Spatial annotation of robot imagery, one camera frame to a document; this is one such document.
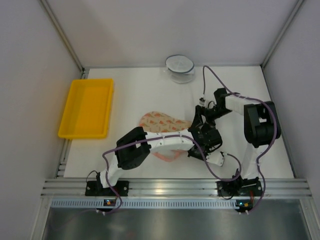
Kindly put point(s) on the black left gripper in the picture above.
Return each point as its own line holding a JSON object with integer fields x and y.
{"x": 202, "y": 149}

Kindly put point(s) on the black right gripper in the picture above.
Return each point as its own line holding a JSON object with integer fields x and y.
{"x": 200, "y": 116}

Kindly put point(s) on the floral mesh laundry bag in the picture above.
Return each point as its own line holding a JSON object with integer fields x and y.
{"x": 159, "y": 122}

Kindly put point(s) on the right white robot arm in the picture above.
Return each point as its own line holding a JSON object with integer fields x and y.
{"x": 260, "y": 126}

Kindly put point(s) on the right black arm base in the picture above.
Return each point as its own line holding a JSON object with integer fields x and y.
{"x": 240, "y": 188}

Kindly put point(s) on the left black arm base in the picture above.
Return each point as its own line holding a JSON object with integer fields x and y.
{"x": 95, "y": 189}

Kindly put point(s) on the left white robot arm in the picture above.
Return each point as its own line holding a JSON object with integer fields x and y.
{"x": 134, "y": 147}

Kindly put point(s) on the yellow plastic tray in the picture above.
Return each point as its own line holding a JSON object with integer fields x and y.
{"x": 87, "y": 110}

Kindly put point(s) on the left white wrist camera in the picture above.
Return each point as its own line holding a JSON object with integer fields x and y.
{"x": 216, "y": 158}

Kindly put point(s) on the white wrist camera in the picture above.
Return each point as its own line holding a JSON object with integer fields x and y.
{"x": 216, "y": 158}
{"x": 203, "y": 102}

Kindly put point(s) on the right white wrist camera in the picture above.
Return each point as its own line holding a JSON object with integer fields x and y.
{"x": 203, "y": 102}

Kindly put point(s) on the slotted cable duct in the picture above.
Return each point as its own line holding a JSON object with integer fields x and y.
{"x": 148, "y": 203}

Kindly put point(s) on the aluminium mounting rail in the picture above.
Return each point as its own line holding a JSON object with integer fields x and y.
{"x": 276, "y": 188}

